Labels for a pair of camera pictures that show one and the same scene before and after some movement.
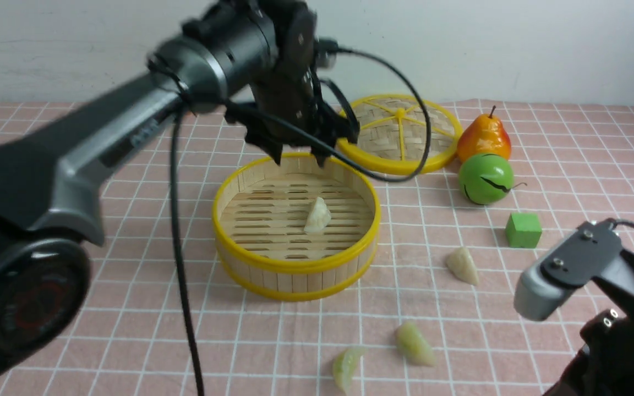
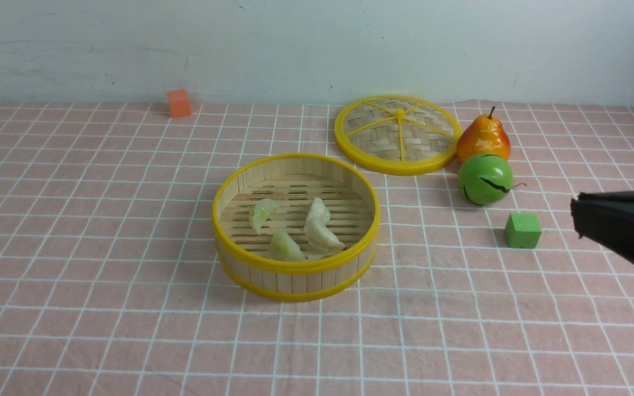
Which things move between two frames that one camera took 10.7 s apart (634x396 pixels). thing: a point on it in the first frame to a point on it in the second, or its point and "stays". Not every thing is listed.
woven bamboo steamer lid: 401,133 stays
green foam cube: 523,230 stays
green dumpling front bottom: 343,366 to 261,210
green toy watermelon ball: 487,179 stays
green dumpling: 414,345 to 283,248
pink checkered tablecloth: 436,314 stays
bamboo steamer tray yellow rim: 295,231 stays
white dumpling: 460,262 to 321,241
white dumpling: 319,216 stays
